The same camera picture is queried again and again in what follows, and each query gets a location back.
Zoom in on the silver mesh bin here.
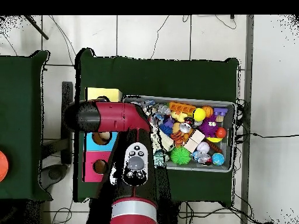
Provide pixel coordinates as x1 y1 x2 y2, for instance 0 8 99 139
122 94 237 173

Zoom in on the wooden box with three holes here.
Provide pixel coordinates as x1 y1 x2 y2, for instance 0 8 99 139
82 87 123 183

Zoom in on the cream knitted cloth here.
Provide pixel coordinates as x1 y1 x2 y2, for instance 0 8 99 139
150 122 175 152

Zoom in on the light blue cloth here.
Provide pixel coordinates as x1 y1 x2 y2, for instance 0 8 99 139
153 149 170 168

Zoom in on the green spiky rubber ball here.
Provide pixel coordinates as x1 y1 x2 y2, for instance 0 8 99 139
169 146 192 166

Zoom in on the dark green table cloth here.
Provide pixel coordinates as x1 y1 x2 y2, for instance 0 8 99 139
74 47 239 206
0 50 53 202

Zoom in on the yellow smooth ball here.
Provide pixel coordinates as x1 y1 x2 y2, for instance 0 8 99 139
192 107 207 123

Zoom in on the white toy baseball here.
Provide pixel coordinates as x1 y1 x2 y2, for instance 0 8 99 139
196 141 210 154

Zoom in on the purple furry monster toy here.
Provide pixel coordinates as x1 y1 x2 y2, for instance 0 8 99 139
199 115 220 138

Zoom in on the orange toy basketball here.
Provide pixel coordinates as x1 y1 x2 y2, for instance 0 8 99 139
201 105 214 118

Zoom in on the red orange ball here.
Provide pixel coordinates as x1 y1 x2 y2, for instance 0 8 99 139
215 127 228 139

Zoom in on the blue globe ball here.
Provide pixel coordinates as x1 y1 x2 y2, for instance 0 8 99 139
211 152 225 166

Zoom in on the black upright panel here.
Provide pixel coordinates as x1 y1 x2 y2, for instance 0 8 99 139
61 81 74 165

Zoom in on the dark grey stand base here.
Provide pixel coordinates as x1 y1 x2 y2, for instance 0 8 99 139
39 163 69 190

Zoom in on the black rod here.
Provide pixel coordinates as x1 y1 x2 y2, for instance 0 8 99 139
23 15 50 40

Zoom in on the large orange ball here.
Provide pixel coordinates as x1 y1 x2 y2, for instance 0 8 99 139
0 150 9 183

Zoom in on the black cable with plug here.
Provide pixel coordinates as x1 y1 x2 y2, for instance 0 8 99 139
249 132 299 139

